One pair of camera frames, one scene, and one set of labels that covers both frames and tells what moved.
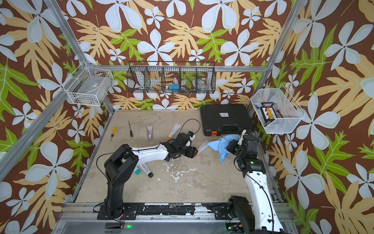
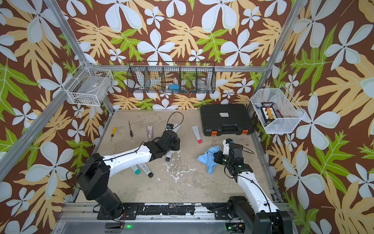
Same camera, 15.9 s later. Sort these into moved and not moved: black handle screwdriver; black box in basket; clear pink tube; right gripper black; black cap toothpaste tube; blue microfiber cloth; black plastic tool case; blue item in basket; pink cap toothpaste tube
Moved: pink cap toothpaste tube; blue microfiber cloth; right gripper black
Not moved: clear pink tube; black box in basket; black plastic tool case; blue item in basket; black handle screwdriver; black cap toothpaste tube
